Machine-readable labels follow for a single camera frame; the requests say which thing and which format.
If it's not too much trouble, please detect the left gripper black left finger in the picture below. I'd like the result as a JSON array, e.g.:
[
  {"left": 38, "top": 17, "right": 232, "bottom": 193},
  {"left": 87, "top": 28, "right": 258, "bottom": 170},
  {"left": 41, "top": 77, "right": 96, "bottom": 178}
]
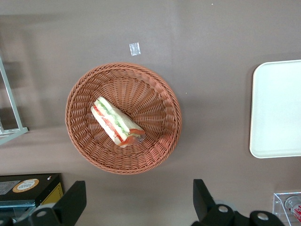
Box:
[{"left": 28, "top": 180, "right": 87, "bottom": 226}]

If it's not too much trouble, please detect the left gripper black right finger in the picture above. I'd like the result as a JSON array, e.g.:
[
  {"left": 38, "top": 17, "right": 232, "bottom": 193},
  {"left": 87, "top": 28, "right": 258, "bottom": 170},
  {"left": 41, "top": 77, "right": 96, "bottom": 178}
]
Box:
[{"left": 191, "top": 179, "right": 250, "bottom": 226}]

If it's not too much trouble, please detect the triangle vegetable sandwich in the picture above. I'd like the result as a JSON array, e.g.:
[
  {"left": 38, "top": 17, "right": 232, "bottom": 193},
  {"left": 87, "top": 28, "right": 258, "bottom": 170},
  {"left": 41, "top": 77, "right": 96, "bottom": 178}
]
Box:
[{"left": 90, "top": 96, "right": 146, "bottom": 148}]

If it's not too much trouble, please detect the brown round wicker basket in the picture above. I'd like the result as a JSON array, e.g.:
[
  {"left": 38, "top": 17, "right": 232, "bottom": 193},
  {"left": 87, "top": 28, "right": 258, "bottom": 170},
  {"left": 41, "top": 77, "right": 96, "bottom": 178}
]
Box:
[{"left": 65, "top": 62, "right": 183, "bottom": 175}]

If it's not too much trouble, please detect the beige plastic tray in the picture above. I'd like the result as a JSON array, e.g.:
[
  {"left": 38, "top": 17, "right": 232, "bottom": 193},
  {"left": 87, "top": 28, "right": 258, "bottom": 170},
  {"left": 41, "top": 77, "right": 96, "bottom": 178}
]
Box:
[{"left": 249, "top": 59, "right": 301, "bottom": 159}]

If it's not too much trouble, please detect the black food warmer appliance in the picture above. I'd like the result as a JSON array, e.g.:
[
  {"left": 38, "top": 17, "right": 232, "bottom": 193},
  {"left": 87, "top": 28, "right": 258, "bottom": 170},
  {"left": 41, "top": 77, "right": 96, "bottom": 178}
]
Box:
[{"left": 0, "top": 173, "right": 64, "bottom": 226}]

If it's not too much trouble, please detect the clear acrylic bottle rack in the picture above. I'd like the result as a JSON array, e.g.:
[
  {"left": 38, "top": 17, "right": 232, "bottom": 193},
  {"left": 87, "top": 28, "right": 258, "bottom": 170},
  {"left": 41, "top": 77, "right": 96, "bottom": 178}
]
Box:
[{"left": 272, "top": 192, "right": 301, "bottom": 224}]

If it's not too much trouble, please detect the red cola bottle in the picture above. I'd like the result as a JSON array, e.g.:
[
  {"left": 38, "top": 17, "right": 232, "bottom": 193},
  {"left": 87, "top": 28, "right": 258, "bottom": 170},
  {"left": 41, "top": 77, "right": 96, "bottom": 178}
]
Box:
[{"left": 284, "top": 196, "right": 301, "bottom": 221}]

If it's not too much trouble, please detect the clear tape piece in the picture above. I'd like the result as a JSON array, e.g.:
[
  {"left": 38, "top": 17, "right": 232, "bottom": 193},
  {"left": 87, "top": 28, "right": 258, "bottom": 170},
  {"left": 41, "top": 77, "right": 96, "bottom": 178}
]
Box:
[{"left": 129, "top": 42, "right": 141, "bottom": 57}]

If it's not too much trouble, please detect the grey metal wire rack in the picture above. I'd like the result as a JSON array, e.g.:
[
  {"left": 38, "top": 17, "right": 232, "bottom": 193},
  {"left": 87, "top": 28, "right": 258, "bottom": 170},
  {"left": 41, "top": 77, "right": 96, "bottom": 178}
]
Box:
[{"left": 0, "top": 56, "right": 29, "bottom": 146}]

